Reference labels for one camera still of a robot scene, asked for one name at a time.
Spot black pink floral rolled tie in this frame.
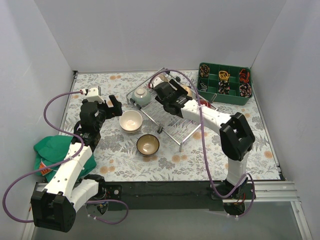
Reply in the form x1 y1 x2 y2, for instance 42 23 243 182
239 83 252 98

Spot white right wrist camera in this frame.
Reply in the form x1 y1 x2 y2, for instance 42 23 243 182
149 76 164 89

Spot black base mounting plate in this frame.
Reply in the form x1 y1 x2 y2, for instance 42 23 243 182
90 181 242 212

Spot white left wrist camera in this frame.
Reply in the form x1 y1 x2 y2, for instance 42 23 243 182
80 85 104 104

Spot black white floral rolled tie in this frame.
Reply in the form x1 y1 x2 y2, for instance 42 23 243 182
218 80 230 95

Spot green divided plastic box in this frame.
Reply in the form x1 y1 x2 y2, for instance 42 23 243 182
197 62 253 106

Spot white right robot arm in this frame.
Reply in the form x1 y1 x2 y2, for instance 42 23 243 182
149 77 256 199

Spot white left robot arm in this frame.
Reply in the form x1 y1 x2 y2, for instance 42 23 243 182
31 95 123 233

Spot dark yellow patterned rolled tie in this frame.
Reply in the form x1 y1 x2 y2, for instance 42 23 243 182
199 64 210 78

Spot grey folded socks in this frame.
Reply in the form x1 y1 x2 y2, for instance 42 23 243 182
199 82 208 92

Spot olive beige plain bowl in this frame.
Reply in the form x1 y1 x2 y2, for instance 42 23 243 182
159 75 193 97

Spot pale green ribbed bowl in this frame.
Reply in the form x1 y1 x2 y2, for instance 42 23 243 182
131 87 151 106

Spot silver metal dish rack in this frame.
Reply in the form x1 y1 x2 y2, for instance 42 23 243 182
126 67 201 152

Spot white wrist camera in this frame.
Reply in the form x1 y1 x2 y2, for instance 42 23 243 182
149 76 164 89
80 85 104 104

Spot beige floral bowl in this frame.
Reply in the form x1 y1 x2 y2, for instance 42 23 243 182
121 128 141 135

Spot red ceramic bowl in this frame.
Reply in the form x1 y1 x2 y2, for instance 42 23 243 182
199 99 213 109

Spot beige bowl white flower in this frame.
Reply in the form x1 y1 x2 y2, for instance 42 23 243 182
119 110 143 133

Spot orange navy striped rolled tie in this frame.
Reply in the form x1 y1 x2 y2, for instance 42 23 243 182
239 68 250 84

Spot green folded garment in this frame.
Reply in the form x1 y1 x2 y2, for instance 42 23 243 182
33 135 97 182

